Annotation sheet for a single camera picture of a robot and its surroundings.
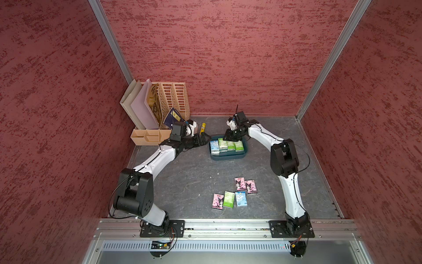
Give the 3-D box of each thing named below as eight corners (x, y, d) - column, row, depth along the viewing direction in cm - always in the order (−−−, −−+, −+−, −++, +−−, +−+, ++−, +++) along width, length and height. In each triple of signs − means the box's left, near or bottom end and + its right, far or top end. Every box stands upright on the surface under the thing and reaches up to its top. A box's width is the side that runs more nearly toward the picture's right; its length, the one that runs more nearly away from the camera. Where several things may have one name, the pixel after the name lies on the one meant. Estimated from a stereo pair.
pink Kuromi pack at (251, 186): (247, 194, 87) (248, 192, 85) (245, 182, 91) (245, 179, 89) (256, 193, 87) (258, 191, 85) (253, 181, 92) (254, 178, 89)
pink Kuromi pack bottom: (211, 209, 81) (211, 208, 79) (212, 195, 86) (212, 193, 84) (223, 209, 81) (223, 208, 79) (223, 195, 86) (223, 193, 84)
